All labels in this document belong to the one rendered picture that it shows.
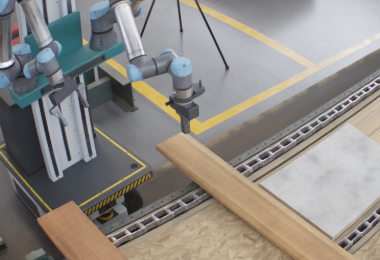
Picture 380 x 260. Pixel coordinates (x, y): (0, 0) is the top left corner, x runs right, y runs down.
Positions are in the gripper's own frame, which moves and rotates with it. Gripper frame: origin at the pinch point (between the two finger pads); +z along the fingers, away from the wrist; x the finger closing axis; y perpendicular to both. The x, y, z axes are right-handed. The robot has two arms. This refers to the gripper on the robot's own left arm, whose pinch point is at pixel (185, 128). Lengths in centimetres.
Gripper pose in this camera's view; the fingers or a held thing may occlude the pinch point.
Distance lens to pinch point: 248.2
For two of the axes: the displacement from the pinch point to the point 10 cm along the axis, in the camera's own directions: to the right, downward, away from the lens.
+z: 0.5, 8.0, 6.0
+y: -7.9, 4.0, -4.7
